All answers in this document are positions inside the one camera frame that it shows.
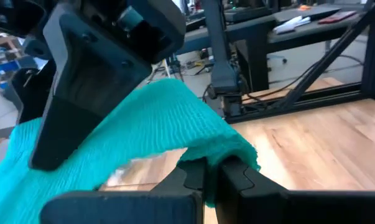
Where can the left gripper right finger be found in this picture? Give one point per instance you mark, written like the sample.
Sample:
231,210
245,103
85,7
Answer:
268,208

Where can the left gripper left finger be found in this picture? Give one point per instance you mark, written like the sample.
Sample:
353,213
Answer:
128,208

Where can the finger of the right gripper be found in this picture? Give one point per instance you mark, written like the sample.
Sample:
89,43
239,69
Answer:
81,77
35,93

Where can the teal green elastic bandage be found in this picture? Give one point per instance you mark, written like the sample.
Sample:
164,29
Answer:
143,124

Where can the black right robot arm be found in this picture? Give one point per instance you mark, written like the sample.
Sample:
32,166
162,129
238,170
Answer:
221,71

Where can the blue storage bins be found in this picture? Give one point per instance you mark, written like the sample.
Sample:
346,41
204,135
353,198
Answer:
3,68

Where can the white papers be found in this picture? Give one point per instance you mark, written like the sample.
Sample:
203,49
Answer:
291,25

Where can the red notebook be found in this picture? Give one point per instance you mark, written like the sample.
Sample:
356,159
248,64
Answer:
336,17

